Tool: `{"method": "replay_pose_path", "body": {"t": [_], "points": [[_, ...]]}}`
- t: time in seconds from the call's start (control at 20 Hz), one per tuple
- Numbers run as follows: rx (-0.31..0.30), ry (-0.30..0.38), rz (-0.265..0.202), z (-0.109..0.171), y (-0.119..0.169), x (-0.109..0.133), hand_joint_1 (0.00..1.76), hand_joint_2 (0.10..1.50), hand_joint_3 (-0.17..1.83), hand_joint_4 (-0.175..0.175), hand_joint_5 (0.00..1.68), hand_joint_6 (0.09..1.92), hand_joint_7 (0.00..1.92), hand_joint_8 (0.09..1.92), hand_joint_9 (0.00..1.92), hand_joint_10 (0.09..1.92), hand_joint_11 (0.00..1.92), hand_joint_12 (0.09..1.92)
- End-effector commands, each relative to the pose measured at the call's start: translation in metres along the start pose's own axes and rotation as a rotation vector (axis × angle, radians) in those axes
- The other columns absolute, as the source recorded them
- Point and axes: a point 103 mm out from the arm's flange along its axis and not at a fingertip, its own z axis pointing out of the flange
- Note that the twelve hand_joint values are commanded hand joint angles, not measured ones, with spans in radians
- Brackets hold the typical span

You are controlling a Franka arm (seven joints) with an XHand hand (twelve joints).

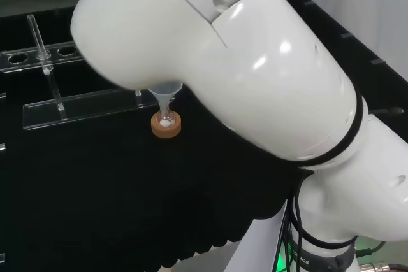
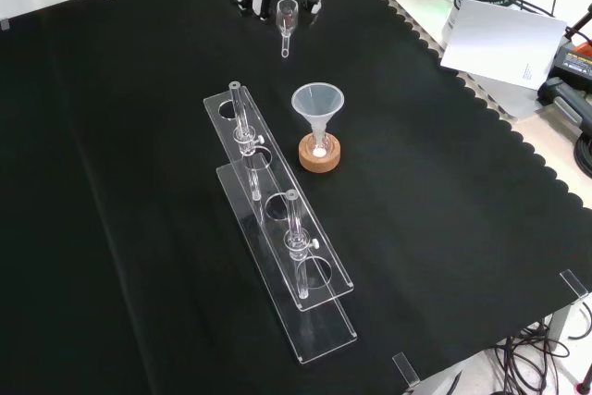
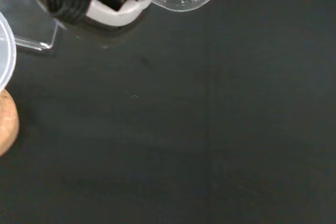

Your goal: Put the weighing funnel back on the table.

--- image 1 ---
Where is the clear plastic funnel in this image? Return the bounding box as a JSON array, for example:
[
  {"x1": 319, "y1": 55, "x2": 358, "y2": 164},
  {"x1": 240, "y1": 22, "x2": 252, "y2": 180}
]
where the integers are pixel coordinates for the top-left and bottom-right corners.
[{"x1": 147, "y1": 82, "x2": 184, "y2": 120}]

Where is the clear funnel stand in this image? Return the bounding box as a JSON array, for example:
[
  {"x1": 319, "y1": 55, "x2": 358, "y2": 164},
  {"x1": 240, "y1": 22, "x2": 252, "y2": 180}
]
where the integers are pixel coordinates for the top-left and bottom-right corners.
[{"x1": 0, "y1": 13, "x2": 161, "y2": 132}]

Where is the small round-bottom glass flask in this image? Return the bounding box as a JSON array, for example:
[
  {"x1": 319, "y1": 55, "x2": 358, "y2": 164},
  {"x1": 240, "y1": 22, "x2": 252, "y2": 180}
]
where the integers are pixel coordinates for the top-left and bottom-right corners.
[{"x1": 158, "y1": 109, "x2": 175, "y2": 128}]

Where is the black bench cloth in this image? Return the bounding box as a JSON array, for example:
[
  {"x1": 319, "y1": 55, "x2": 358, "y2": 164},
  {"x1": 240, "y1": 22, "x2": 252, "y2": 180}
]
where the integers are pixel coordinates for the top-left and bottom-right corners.
[{"x1": 0, "y1": 0, "x2": 408, "y2": 262}]

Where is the cork ring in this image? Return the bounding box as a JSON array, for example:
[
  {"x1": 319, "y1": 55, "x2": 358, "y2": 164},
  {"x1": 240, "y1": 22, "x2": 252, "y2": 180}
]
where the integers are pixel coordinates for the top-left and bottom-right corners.
[{"x1": 150, "y1": 111, "x2": 183, "y2": 140}]

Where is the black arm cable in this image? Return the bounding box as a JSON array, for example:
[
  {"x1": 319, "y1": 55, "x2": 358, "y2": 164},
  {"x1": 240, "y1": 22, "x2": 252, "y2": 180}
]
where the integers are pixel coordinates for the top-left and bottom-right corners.
[{"x1": 277, "y1": 171, "x2": 319, "y2": 272}]

